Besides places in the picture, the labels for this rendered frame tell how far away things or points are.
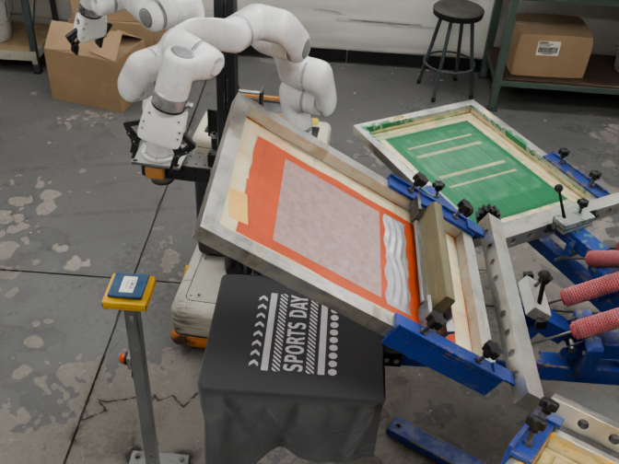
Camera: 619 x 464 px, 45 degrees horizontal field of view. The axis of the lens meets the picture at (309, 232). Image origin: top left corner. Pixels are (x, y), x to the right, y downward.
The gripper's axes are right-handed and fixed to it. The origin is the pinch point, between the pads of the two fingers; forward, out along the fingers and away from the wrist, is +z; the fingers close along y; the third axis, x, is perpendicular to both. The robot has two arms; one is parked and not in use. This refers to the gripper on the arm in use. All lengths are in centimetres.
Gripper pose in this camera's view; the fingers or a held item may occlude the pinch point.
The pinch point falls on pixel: (153, 158)
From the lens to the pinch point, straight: 179.6
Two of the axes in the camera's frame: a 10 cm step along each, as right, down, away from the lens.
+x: -0.6, 6.1, -7.9
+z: -3.4, 7.3, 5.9
